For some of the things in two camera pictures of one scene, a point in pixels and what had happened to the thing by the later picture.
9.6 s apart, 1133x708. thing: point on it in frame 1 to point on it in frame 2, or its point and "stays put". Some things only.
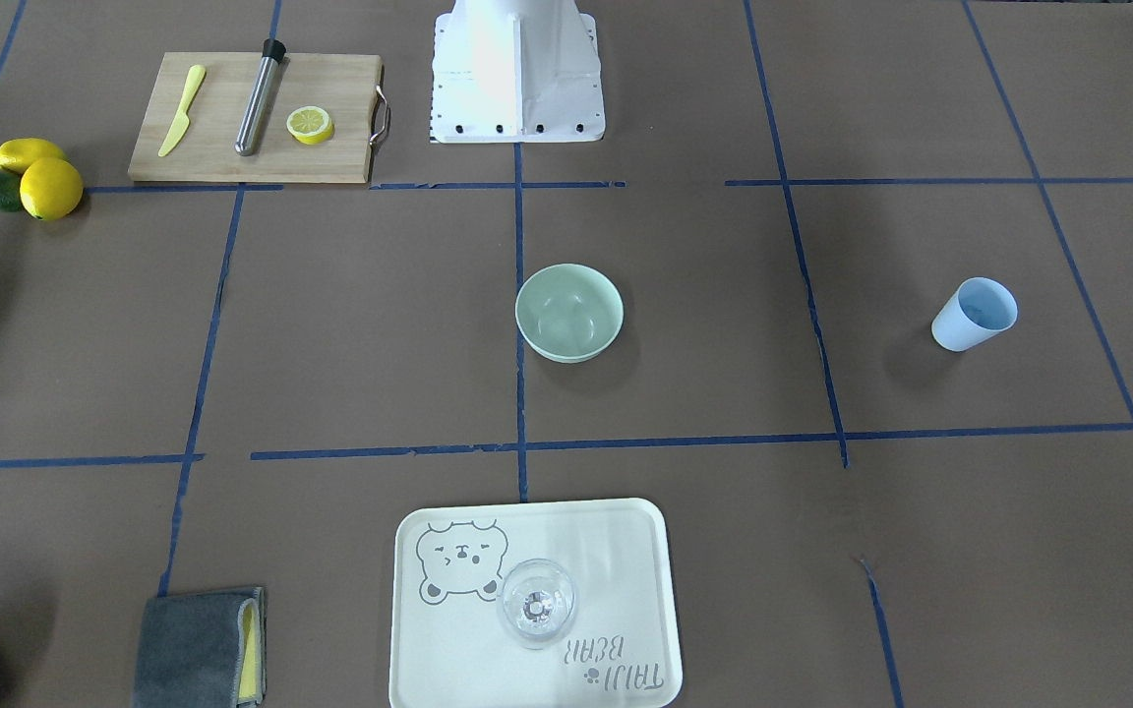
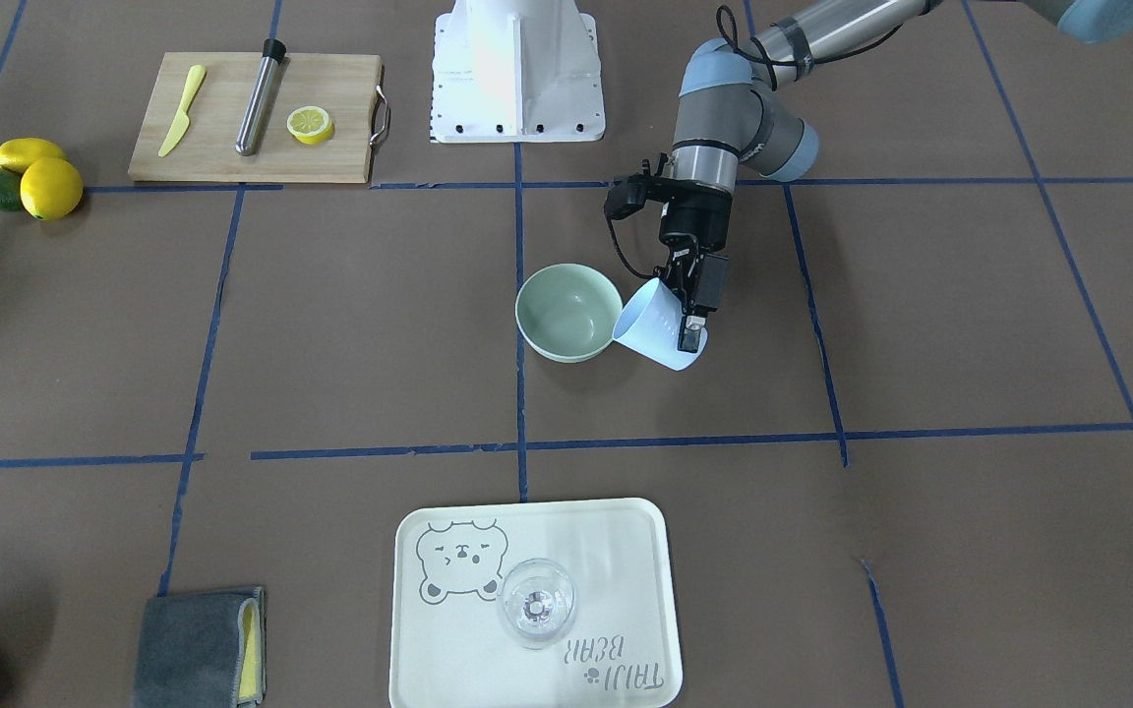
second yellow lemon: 15,153 stays put
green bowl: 568,313 stays put
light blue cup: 981,308 to 649,324
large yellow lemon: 50,189 stays put
